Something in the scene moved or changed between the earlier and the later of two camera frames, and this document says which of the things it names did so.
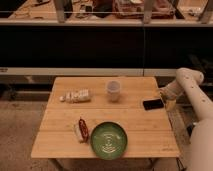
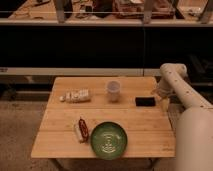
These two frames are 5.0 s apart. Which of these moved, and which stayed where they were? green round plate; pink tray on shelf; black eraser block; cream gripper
Moved: cream gripper; black eraser block
Stayed: green round plate; pink tray on shelf
